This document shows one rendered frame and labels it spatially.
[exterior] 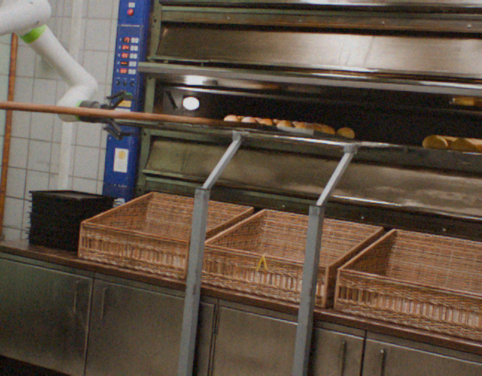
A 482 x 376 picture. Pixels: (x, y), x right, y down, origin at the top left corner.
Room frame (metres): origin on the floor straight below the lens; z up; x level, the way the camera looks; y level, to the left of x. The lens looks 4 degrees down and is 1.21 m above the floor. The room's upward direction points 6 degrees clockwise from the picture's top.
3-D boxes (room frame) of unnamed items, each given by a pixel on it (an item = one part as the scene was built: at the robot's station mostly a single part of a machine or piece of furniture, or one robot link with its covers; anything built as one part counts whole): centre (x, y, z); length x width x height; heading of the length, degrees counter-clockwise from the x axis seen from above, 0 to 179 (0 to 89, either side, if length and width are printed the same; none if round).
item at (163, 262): (4.04, 0.29, 0.72); 0.56 x 0.49 x 0.28; 58
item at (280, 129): (4.84, -0.17, 1.20); 0.55 x 0.36 x 0.03; 59
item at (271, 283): (3.73, -0.22, 0.72); 0.56 x 0.49 x 0.28; 59
